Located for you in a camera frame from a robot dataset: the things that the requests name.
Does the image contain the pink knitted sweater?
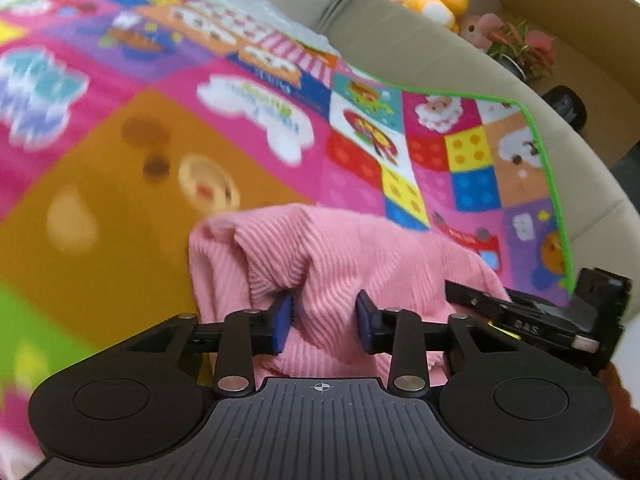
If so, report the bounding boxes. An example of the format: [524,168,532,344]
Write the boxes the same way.
[189,204,508,382]

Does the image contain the black round device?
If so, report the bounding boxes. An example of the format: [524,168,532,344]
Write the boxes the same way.
[541,86,588,134]

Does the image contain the colourful cartoon play mat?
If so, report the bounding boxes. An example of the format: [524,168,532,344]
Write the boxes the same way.
[0,0,576,476]

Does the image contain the potted pink flowers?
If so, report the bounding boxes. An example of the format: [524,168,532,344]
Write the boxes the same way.
[487,21,555,82]

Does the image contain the beige padded headboard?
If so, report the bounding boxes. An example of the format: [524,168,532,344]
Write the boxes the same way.
[326,0,639,304]

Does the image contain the pink plush toy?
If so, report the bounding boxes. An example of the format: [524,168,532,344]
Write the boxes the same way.
[458,13,504,52]

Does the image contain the yellow plush duck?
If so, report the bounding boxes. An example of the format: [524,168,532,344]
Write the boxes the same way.
[401,0,470,34]

